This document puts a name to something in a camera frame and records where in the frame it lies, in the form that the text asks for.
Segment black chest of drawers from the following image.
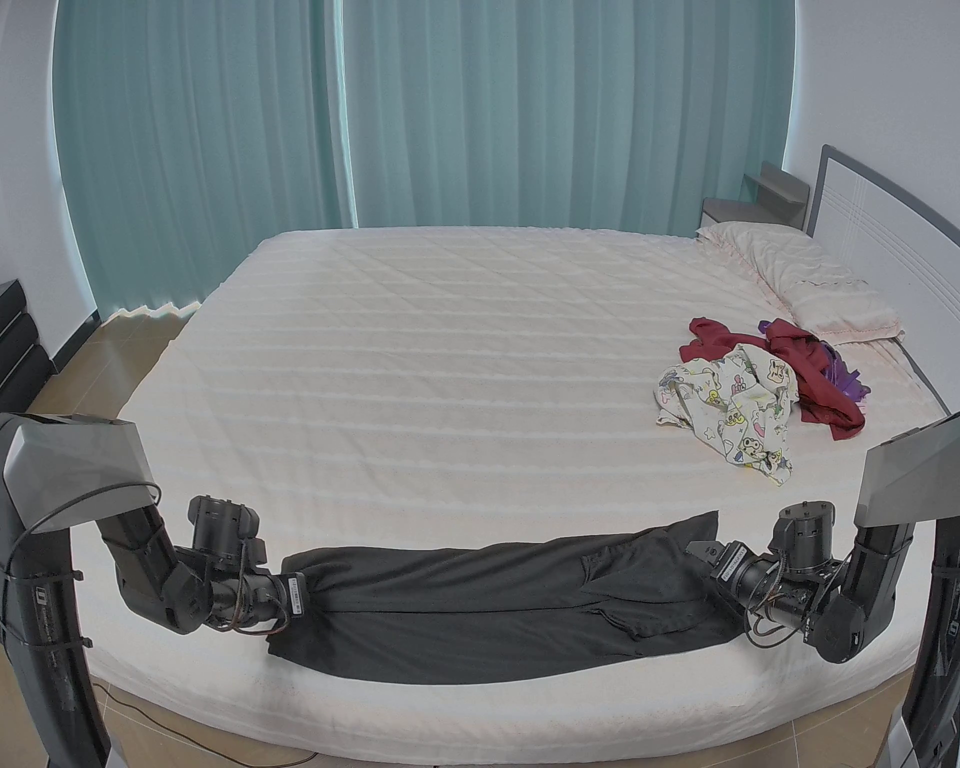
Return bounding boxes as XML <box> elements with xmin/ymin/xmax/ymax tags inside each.
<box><xmin>0</xmin><ymin>279</ymin><xmax>54</xmax><ymax>410</ymax></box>

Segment black cable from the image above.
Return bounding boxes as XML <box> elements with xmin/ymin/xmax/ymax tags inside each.
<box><xmin>93</xmin><ymin>682</ymin><xmax>301</xmax><ymax>768</ymax></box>

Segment bed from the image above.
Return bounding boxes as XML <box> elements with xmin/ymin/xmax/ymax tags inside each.
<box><xmin>71</xmin><ymin>142</ymin><xmax>960</xmax><ymax>759</ymax></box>

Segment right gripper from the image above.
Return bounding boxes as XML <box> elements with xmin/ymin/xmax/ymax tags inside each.
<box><xmin>686</xmin><ymin>540</ymin><xmax>762</xmax><ymax>601</ymax></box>

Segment purple garment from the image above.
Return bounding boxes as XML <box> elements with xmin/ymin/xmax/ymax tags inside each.
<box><xmin>757</xmin><ymin>318</ymin><xmax>871</xmax><ymax>402</ymax></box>

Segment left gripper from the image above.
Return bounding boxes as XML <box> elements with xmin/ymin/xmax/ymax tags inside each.
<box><xmin>251</xmin><ymin>571</ymin><xmax>312</xmax><ymax>624</ymax></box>

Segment cream pillow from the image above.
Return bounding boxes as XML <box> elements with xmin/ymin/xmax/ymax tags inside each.
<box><xmin>696</xmin><ymin>221</ymin><xmax>905</xmax><ymax>346</ymax></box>

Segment grey bedside table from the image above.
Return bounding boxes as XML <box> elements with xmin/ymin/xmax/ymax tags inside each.
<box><xmin>701</xmin><ymin>159</ymin><xmax>811</xmax><ymax>235</ymax></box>

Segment blue-green curtain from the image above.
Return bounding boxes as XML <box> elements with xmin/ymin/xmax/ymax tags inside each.
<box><xmin>333</xmin><ymin>0</ymin><xmax>796</xmax><ymax>237</ymax></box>
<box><xmin>52</xmin><ymin>0</ymin><xmax>357</xmax><ymax>312</ymax></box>

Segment white printed pyjama garment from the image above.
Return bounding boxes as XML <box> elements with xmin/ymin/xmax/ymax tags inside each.
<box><xmin>654</xmin><ymin>343</ymin><xmax>798</xmax><ymax>489</ymax></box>

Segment black long-sleeved top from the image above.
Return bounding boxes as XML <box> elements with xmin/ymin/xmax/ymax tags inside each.
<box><xmin>266</xmin><ymin>510</ymin><xmax>744</xmax><ymax>685</ymax></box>

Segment dark red garment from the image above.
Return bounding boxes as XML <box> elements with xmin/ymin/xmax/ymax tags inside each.
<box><xmin>678</xmin><ymin>316</ymin><xmax>866</xmax><ymax>442</ymax></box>

